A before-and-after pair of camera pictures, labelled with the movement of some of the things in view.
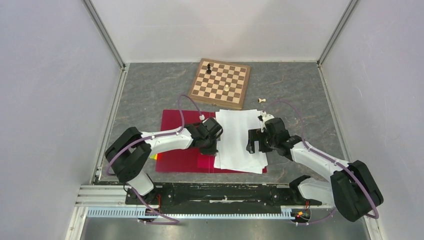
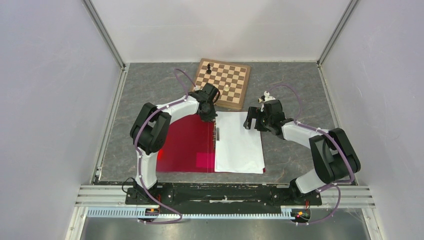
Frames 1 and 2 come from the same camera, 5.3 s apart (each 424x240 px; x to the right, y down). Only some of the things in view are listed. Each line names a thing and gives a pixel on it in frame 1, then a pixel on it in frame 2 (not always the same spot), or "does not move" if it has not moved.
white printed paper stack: [232, 154] does not move
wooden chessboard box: [221, 82] does not move
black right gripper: [254, 135] -> [254, 112]
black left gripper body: [210, 147] -> [210, 114]
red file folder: [188, 159] does not move
